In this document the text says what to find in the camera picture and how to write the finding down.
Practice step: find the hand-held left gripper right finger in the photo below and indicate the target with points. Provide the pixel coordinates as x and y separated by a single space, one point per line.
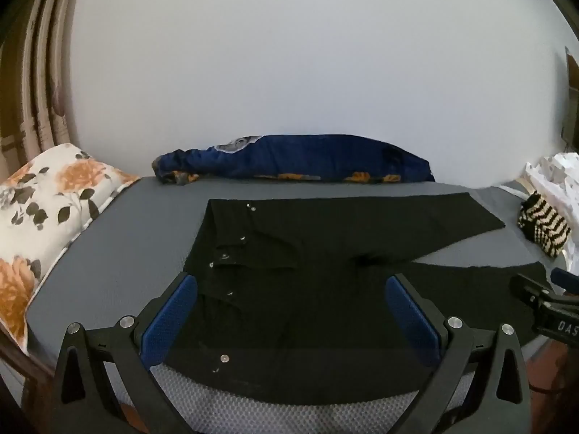
411 321

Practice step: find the floral pillow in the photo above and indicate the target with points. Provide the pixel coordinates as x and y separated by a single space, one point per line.
40 217

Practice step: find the beige curtain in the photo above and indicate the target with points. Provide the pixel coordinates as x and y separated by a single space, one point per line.
36 77

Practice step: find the grey mesh bed mat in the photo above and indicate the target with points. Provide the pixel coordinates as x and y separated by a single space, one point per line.
122 235

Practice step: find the blue floral blanket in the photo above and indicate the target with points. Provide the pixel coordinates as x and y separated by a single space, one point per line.
298 156

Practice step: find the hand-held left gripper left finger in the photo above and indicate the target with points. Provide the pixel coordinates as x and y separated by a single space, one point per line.
168 321

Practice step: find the white dotted cloth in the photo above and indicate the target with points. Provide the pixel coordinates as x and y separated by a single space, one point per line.
558 176

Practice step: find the black pants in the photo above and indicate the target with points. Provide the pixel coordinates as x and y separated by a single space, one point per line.
325 289

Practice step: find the striped knit cloth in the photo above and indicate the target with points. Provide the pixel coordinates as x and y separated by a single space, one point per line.
543 226

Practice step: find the wooden bed frame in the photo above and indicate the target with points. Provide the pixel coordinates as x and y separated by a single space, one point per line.
22 370

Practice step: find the wall mirror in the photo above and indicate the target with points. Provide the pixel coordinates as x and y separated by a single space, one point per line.
572 99

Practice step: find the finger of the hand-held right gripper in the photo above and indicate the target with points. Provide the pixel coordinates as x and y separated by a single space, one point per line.
566 276
527 288

